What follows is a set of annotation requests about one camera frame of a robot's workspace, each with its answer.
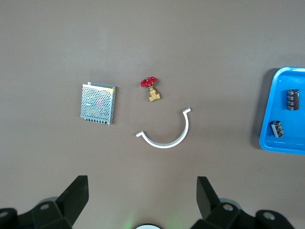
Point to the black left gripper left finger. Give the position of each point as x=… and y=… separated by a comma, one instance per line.
x=71, y=202

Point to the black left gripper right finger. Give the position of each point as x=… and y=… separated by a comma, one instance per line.
x=209, y=207

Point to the short dark electrolytic capacitor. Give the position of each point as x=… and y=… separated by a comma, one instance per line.
x=277, y=128

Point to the long dark electrolytic capacitor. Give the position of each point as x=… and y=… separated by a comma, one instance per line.
x=292, y=99

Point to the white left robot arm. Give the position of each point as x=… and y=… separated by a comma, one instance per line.
x=147, y=226

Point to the blue plastic tray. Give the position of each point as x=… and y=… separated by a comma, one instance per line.
x=274, y=112

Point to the white semicircular pipe clamp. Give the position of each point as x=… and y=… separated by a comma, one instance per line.
x=164, y=144

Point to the metal mesh power supply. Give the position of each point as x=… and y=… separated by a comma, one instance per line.
x=98, y=103

